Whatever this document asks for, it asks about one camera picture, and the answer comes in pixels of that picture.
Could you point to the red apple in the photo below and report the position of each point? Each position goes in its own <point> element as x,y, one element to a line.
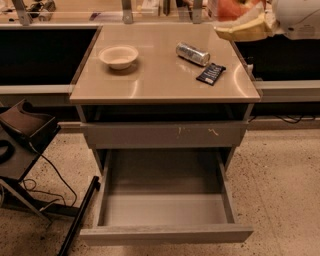
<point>229,10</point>

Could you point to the closed grey top drawer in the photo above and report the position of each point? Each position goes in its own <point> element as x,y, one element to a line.
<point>137,135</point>

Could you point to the grey drawer cabinet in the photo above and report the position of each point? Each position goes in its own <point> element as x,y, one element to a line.
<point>160,86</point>

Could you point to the open grey middle drawer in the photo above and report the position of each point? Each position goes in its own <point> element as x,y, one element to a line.
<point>164,196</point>

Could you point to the dark blue snack packet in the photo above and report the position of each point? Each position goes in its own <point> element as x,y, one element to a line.
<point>211,74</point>

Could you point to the silver soda can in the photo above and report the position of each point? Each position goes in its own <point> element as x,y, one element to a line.
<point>192,54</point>

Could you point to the white paper bowl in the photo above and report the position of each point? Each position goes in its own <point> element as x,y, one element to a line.
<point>118,57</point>

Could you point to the black bar on floor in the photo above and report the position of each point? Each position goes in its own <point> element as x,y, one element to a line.
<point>94,186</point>

